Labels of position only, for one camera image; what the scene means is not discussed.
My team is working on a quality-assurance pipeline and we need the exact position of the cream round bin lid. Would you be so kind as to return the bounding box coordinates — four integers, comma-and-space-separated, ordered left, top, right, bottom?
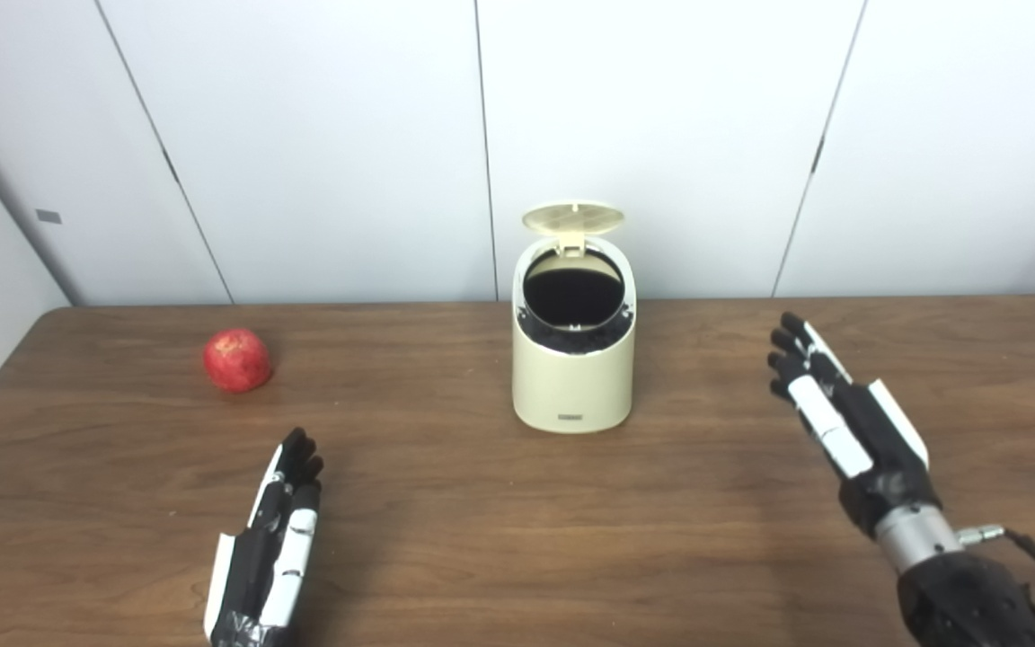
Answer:
522, 202, 625, 257

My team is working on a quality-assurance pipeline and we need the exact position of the cream-colored bin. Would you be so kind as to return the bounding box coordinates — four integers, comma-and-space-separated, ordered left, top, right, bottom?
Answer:
511, 232, 636, 434

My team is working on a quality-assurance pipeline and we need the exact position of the red apple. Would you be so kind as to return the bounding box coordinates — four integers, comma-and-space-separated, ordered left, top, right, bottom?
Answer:
203, 328, 273, 394

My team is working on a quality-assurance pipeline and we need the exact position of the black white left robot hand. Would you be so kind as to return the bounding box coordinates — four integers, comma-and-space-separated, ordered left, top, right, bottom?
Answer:
203, 428, 324, 647

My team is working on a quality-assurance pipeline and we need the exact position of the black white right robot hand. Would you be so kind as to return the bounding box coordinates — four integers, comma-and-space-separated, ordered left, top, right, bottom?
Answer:
767, 312, 942, 538

